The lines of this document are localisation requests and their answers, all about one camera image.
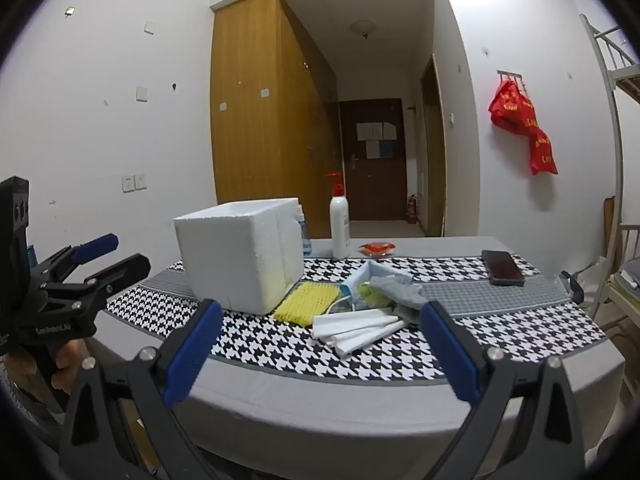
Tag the wooden board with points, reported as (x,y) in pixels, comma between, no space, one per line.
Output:
(609,225)

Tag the bag of yellow-green packets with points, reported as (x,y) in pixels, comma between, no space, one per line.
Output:
(372,298)

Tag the round ceiling lamp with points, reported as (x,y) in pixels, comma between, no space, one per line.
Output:
(363,27)

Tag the grey face mask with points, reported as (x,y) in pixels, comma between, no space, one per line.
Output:
(400,294)

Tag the metal wall hook rack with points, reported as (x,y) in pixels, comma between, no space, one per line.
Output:
(510,74)

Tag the white pump bottle red top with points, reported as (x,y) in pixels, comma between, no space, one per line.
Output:
(340,230)

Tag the red fire extinguisher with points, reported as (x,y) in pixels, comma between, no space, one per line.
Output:
(412,210)

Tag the yellow foam net sleeve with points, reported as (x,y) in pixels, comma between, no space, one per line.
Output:
(305,305)

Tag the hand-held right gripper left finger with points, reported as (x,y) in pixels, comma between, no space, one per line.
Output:
(192,350)

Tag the white wall plate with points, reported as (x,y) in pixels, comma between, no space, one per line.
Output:
(142,93)
(149,27)

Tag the person's left hand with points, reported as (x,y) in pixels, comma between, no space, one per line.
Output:
(67,365)

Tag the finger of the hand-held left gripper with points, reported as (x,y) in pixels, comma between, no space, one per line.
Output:
(125,267)
(95,245)

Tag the red snack packet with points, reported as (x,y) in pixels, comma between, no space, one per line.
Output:
(377,248)

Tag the small clear spray bottle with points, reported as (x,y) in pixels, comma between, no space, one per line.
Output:
(306,240)

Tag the white wall socket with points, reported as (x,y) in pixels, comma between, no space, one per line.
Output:
(141,181)
(128,183)

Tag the red printed bag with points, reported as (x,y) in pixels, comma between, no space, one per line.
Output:
(542,152)
(510,107)

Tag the white and blue paper notice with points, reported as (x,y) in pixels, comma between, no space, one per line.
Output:
(378,149)

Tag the wooden side door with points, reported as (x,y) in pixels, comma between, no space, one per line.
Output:
(434,160)

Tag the white foam box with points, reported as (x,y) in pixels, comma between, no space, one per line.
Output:
(225,260)

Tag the dark brown entry door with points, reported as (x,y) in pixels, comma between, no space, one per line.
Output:
(375,185)

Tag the wooden wardrobe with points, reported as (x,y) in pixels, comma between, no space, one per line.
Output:
(250,135)

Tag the blue toiletry bottle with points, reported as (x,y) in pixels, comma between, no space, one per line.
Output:
(33,256)

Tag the white metal bunk bed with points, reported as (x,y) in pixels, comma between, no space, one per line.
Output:
(617,110)

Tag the grey houndstooth tablecloth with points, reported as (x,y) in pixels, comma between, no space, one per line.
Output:
(350,360)

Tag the black smartphone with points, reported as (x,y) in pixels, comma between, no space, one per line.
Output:
(502,267)

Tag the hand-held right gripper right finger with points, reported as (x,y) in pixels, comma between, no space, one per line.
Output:
(450,355)

